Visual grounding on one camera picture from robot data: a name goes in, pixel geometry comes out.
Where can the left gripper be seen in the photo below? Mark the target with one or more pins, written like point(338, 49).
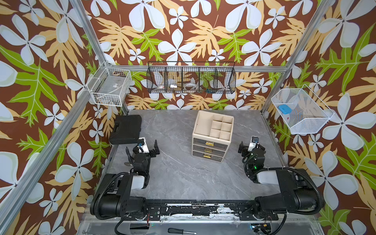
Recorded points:
point(141, 153)

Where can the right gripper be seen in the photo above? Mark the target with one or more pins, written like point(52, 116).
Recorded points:
point(251, 152)

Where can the beige drawer organizer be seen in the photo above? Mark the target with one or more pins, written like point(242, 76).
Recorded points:
point(212, 135)

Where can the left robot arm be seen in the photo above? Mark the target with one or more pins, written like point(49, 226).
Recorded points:
point(113, 198)

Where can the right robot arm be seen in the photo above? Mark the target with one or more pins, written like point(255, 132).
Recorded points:
point(298, 193)

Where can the black plastic case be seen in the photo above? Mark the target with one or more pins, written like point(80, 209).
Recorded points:
point(126, 130)

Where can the blue object in basket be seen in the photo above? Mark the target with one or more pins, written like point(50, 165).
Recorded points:
point(284, 109)

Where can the white mesh basket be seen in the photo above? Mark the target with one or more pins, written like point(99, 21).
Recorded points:
point(309, 112)

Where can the black screwdriver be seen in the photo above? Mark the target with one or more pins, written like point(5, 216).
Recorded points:
point(180, 231)

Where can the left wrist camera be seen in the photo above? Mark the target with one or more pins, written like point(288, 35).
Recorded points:
point(142, 145)

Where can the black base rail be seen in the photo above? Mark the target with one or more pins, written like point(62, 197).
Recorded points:
point(243, 210)

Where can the white wire basket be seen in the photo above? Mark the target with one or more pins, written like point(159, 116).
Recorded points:
point(109, 85)

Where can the black wire basket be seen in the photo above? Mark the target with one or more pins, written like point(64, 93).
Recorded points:
point(191, 77)

